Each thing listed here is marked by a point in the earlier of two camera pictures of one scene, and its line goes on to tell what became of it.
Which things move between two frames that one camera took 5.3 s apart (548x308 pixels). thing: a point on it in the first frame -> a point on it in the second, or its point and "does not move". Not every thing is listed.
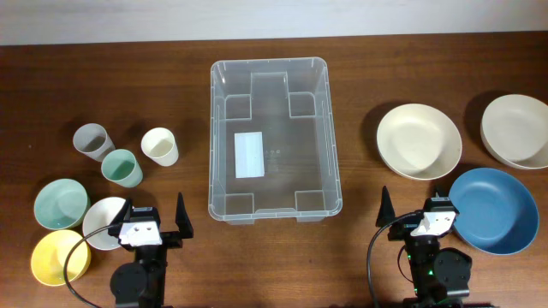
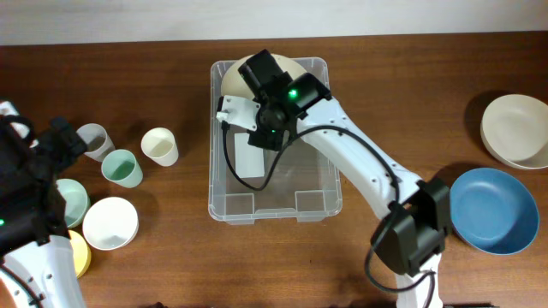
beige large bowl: [515, 130] does not move
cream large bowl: [419, 141] -> [235, 84]
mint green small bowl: [62, 204] does not move
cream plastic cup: [158, 144] does not move
